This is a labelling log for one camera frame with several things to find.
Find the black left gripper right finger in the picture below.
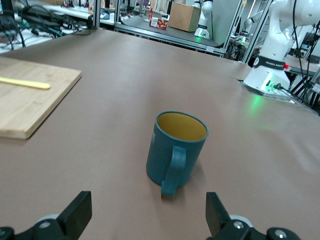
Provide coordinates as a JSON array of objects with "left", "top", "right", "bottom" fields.
[{"left": 205, "top": 191, "right": 301, "bottom": 240}]

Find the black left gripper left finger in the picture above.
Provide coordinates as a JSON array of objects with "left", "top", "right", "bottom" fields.
[{"left": 0, "top": 190, "right": 93, "bottom": 240}]

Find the teal mug with yellow inside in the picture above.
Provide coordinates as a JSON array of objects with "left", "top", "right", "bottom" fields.
[{"left": 145, "top": 110, "right": 209, "bottom": 197}]

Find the bamboo cutting board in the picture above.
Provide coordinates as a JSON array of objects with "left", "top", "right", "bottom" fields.
[{"left": 0, "top": 56, "right": 83, "bottom": 140}]

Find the yellow plastic fork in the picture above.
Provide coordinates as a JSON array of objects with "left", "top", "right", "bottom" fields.
[{"left": 0, "top": 76, "right": 51, "bottom": 90}]

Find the black background table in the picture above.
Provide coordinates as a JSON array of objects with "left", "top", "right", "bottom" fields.
[{"left": 119, "top": 14, "right": 225, "bottom": 51}]

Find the red snack box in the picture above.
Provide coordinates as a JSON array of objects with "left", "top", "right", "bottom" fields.
[{"left": 149, "top": 17, "right": 169, "bottom": 31}]

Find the cardboard box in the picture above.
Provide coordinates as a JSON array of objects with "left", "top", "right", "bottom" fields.
[{"left": 168, "top": 1, "right": 202, "bottom": 33}]

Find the tangled black cable bundle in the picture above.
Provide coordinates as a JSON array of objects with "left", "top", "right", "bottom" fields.
[{"left": 0, "top": 4, "right": 92, "bottom": 48}]

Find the aluminium frame post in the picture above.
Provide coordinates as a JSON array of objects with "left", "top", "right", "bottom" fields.
[{"left": 87, "top": 0, "right": 101, "bottom": 29}]

